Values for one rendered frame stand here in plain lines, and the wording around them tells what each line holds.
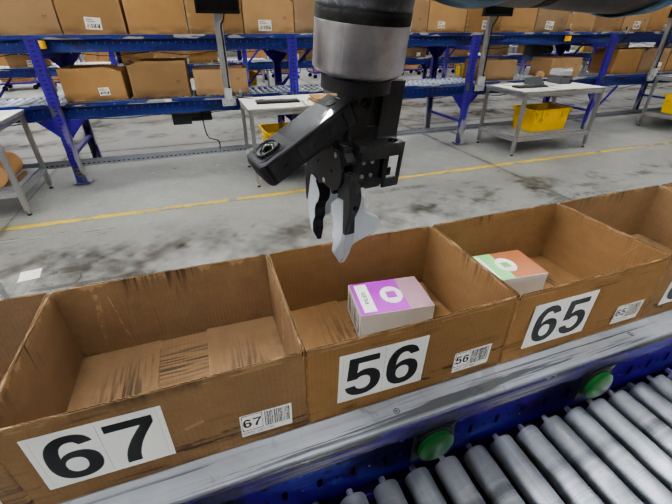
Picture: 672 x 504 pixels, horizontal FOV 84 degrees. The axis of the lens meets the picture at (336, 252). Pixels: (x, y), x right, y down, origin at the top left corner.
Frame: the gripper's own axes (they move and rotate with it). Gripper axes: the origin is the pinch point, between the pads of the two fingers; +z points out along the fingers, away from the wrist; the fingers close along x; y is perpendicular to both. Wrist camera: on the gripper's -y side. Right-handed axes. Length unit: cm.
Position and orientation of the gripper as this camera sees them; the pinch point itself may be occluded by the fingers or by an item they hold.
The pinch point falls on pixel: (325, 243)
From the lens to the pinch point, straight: 48.2
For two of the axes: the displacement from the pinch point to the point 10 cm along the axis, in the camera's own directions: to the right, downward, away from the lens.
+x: -5.1, -5.4, 6.7
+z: -0.8, 8.1, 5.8
